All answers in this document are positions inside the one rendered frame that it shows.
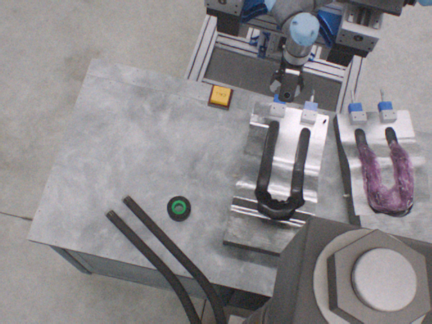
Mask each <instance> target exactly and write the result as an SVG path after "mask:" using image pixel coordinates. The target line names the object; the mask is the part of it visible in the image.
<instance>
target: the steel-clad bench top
mask: <svg viewBox="0 0 432 324"><path fill-rule="evenodd" d="M211 88H212V85H211V84H206V83H203V82H198V81H194V80H189V79H185V78H179V77H176V76H170V75H164V74H161V73H156V72H152V71H150V70H146V69H140V68H137V67H131V66H126V65H123V64H117V63H113V62H108V61H104V60H98V59H96V58H93V57H92V60H91V63H90V65H89V67H88V69H87V72H86V75H85V78H84V81H83V84H82V87H81V89H80V92H79V95H78V98H77V100H76V104H75V107H74V109H73V111H72V113H71V116H70V119H69V123H68V125H67V128H66V131H65V133H64V137H63V139H62V143H61V145H60V148H59V150H58V154H57V155H56V158H55V160H54V163H53V167H52V169H51V172H50V175H49V177H48V182H47V183H46V187H45V189H44V190H43V193H42V196H41V198H40V202H39V205H38V207H37V211H36V214H35V216H34V219H33V222H32V224H31V226H30V229H29V232H28V235H27V237H26V239H29V240H35V241H36V242H40V243H43V244H49V245H52V246H57V247H62V248H66V249H72V250H75V251H80V252H83V253H89V254H92V255H98V256H101V257H106V258H111V259H114V260H117V261H120V262H126V263H129V264H134V265H138V266H143V267H147V268H152V269H156V268H155V267H154V266H153V265H152V264H151V263H150V261H149V260H147V259H146V258H145V256H144V255H143V254H142V253H141V252H140V251H139V250H138V249H137V248H136V247H135V246H134V244H132V243H131V242H130V241H129V240H128V239H127V237H126V236H125V235H124V234H123V233H122V232H121V231H120V230H119V229H118V228H117V227H116V226H115V225H114V224H113V223H112V222H111V221H110V220H109V219H108V218H107V217H106V216H105V215H104V214H105V211H106V210H107V209H108V208H111V209H112V210H113V211H114V212H115V213H117V215H118V216H119V217H120V218H121V219H122V220H123V221H124V222H125V223H126V224H127V225H128V226H129V227H130V228H131V229H133V231H134V232H135V234H137V236H138V237H139V238H140V239H141V240H142V241H144V243H146V245H148V246H149V248H150V249H151V250H153V252H155V254H156V255H157V256H158V257H159V258H160V259H162V261H163V262H164V264H166V265H167V266H168V267H169V268H170V269H171V270H172V272H173V273H174V274H177V275H183V276H187V277H188V278H193V276H192V275H191V274H190V273H189V272H188V271H187V270H186V269H185V268H184V267H183V266H182V265H181V264H180V263H179V262H178V261H177V259H176V258H175V257H174V256H173V255H172V254H171V253H170V252H169V251H168V249H167V248H166V247H165V246H164V245H162V243H160V241H159V240H158V239H157V238H156V237H155V236H154V235H153V234H152V233H151V232H150V230H149V229H148V228H147V227H146V226H145V225H144V224H143V223H142V222H141V221H140V220H139V219H138V218H137V216H135V214H134V213H133V212H132V211H131V210H130V209H129V208H128V207H127V206H126V205H125V204H124V203H123V201H122V197H123V195H125V194H128V195H129V196H130V197H132V199H133V200H134V201H135V202H136V203H137V204H138V205H139V206H140V207H141V209H142V210H143V211H144V212H145V213H146V214H148V216H149V217H150V218H151V219H152V220H153V221H154V222H155V223H156V224H157V225H158V226H159V227H160V228H161V229H162V230H163V232H165V233H166V234H167V236H168V237H169V238H170V239H171V240H172V241H173V242H174V243H175V244H176V245H177V246H178V248H179V249H180V250H181V251H182V252H183V253H184V254H185V255H186V256H187V257H188V258H189V259H190V260H191V261H192V262H193V264H194V265H195V266H196V267H198V268H199V269H200V270H201V271H202V272H203V274H204V275H205V276H206V278H207V279H208V280H209V282H210V283H214V284H219V285H224V286H228V287H233V288H236V289H242V290H245V291H248V292H251V293H256V294H261V295H264V296H270V297H272V295H273V288H274V284H275V281H276V280H275V278H276V274H277V270H278V263H279V259H280V257H277V256H272V255H267V254H263V253H257V252H254V251H250V250H246V249H240V248H237V247H235V246H230V245H226V244H223V240H224V234H225V231H226V225H227V222H228V217H229V213H230V210H231V205H232V202H233V196H234V193H235V187H236V183H237V178H236V177H233V176H232V175H233V174H238V173H239V169H240V164H241V160H242V155H243V151H244V145H245V143H246V140H247V136H248V130H249V125H250V122H251V116H252V113H253V108H254V104H255V100H259V101H263V102H265V103H269V104H272V103H273V99H274V98H269V97H266V96H260V95H256V94H251V93H245V92H242V91H236V90H234V91H233V96H232V99H231V105H230V108H229V110H228V111H227V110H223V109H218V108H214V107H208V106H207V103H208V99H209V95H210V91H211ZM248 99H249V100H248ZM246 108H247V109H246ZM316 112H318V114H322V115H325V116H329V118H328V126H327V133H326V138H325V144H324V145H323V153H322V157H321V163H320V168H319V179H318V199H317V204H316V211H315V215H314V216H315V217H321V218H324V219H330V220H333V221H339V222H344V223H347V224H350V221H349V217H348V209H347V202H346V199H344V198H343V195H345V189H344V185H343V177H342V172H341V164H340V160H339V156H338V154H339V152H338V148H337V144H336V137H335V132H334V124H333V119H334V117H335V115H336V114H340V113H338V112H332V111H326V110H322V109H317V110H316ZM413 133H414V138H415V141H416V143H417V144H418V146H419V147H420V149H421V151H422V153H423V155H424V157H425V160H426V165H427V174H428V183H429V189H430V194H431V202H432V133H427V132H422V131H419V130H413ZM177 195H181V196H184V197H186V198H187V199H188V200H189V202H190V205H191V213H190V216H189V218H187V219H186V220H184V221H182V222H176V221H174V220H172V219H171V218H170V217H169V216H168V212H167V204H168V202H169V200H171V198H173V197H174V196H177ZM193 279H194V278H193Z"/></svg>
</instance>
